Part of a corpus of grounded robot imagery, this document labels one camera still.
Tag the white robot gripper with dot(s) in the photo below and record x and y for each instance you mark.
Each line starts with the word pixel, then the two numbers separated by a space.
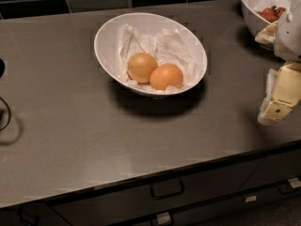
pixel 289 37

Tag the orange fruit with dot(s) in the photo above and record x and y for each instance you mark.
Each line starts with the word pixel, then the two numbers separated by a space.
pixel 140 66
pixel 166 75

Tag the white bowl with strawberries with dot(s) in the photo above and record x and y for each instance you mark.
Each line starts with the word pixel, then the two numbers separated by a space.
pixel 254 22

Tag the white paper bowl liner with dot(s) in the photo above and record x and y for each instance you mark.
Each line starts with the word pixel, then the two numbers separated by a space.
pixel 177 45

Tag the large white oval bowl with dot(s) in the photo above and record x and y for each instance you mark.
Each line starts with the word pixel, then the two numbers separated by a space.
pixel 106 42

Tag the red strawberries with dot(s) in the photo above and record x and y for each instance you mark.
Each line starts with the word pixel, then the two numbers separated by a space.
pixel 272 14

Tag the white drawer label right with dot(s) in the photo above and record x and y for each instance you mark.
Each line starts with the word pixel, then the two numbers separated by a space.
pixel 295 182

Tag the white drawer label small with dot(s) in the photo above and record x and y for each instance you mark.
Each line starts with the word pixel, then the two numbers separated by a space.
pixel 251 198

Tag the white drawer label lower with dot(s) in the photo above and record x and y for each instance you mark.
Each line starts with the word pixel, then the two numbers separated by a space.
pixel 164 219

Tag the black drawer handle right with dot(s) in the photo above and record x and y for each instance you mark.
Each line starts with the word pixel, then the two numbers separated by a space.
pixel 287 189

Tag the black drawer handle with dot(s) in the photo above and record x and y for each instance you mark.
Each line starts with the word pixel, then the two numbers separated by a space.
pixel 166 189
pixel 287 189
pixel 25 219

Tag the black drawer handle centre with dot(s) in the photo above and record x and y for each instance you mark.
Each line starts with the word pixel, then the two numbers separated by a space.
pixel 166 189

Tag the black drawer handle left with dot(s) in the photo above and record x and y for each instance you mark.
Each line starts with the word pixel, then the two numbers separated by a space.
pixel 25 219

